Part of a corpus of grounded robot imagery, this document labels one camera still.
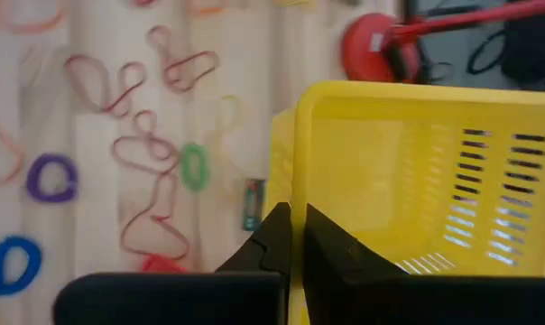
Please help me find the yellow plastic basket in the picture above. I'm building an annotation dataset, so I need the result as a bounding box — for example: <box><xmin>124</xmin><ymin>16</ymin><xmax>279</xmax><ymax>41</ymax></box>
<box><xmin>263</xmin><ymin>79</ymin><xmax>545</xmax><ymax>325</ymax></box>

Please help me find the green coil wristband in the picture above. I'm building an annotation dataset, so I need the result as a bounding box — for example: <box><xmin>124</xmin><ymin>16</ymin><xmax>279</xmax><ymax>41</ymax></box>
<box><xmin>178</xmin><ymin>142</ymin><xmax>212</xmax><ymax>193</ymax></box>

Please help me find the orange rubber band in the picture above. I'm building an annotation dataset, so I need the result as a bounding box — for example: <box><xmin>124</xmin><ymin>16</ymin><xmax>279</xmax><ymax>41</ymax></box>
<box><xmin>4</xmin><ymin>0</ymin><xmax>69</xmax><ymax>36</ymax></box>
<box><xmin>0</xmin><ymin>120</ymin><xmax>26</xmax><ymax>190</ymax></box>
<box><xmin>185</xmin><ymin>0</ymin><xmax>231</xmax><ymax>18</ymax></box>

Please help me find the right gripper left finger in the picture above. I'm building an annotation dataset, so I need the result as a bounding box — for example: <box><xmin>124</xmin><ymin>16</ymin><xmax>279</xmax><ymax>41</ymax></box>
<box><xmin>215</xmin><ymin>201</ymin><xmax>294</xmax><ymax>277</ymax></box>

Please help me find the red desk lamp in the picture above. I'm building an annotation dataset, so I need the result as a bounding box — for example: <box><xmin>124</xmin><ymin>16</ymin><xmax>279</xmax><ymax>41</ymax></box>
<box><xmin>341</xmin><ymin>0</ymin><xmax>545</xmax><ymax>86</ymax></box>

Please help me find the yellow rubber band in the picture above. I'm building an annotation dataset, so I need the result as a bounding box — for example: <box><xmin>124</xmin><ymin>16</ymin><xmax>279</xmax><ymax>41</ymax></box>
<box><xmin>271</xmin><ymin>0</ymin><xmax>319</xmax><ymax>14</ymax></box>
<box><xmin>203</xmin><ymin>93</ymin><xmax>250</xmax><ymax>157</ymax></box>

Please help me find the purple coil wristband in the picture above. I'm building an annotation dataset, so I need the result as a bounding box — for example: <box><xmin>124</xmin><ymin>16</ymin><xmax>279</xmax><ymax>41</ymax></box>
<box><xmin>25</xmin><ymin>152</ymin><xmax>79</xmax><ymax>204</ymax></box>

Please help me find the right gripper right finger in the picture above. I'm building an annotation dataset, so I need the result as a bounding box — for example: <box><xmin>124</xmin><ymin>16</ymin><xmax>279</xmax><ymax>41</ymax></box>
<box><xmin>302</xmin><ymin>202</ymin><xmax>408</xmax><ymax>286</ymax></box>

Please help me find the yellow green crayon box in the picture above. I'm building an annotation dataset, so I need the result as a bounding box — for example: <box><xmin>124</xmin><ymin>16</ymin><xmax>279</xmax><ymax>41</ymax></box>
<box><xmin>242</xmin><ymin>177</ymin><xmax>267</xmax><ymax>233</ymax></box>

